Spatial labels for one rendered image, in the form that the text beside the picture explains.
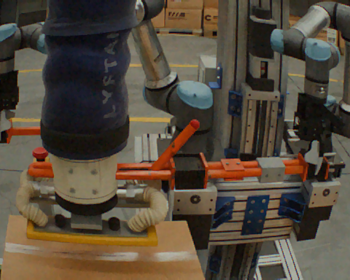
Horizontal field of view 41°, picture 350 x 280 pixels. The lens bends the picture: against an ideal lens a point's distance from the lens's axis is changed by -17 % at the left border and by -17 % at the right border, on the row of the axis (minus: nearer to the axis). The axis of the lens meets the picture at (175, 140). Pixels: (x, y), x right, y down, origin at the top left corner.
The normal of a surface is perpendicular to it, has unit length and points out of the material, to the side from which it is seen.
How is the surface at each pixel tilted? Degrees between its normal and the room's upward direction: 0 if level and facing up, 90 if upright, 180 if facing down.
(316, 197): 90
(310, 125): 90
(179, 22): 90
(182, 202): 90
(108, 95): 79
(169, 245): 0
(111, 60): 72
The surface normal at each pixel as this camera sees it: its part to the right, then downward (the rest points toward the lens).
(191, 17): 0.09, 0.45
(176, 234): 0.05, -0.91
